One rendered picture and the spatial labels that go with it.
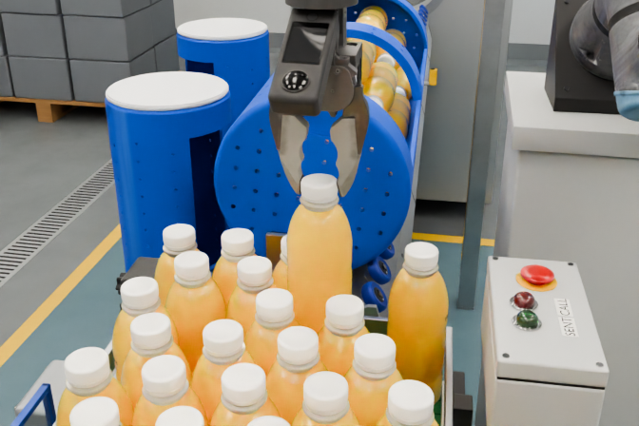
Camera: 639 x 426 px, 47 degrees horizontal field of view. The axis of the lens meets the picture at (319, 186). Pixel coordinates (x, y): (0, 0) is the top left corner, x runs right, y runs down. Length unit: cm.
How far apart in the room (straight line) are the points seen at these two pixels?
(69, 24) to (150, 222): 302
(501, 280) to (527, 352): 13
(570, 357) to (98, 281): 247
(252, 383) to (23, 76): 433
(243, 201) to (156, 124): 59
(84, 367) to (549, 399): 43
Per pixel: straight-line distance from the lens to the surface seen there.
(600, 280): 131
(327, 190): 76
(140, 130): 165
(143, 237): 177
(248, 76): 228
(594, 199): 124
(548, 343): 76
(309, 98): 65
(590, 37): 124
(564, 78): 126
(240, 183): 107
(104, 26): 456
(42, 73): 483
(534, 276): 84
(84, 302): 293
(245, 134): 104
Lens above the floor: 153
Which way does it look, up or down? 24 degrees down
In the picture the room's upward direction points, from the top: straight up
